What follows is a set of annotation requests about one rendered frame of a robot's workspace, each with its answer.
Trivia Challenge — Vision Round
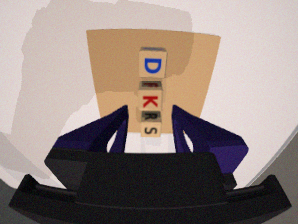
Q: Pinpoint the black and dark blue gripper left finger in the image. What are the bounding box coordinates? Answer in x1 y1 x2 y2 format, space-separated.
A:
51 105 129 152

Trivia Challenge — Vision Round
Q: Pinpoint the wooden letter block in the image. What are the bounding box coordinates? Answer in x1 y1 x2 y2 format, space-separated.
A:
139 47 168 79
140 111 162 137
138 81 163 111

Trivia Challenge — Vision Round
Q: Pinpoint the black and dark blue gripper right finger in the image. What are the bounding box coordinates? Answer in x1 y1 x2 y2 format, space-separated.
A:
171 105 249 174

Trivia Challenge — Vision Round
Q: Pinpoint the tan mat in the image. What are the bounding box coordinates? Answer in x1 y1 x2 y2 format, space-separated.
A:
86 29 221 134

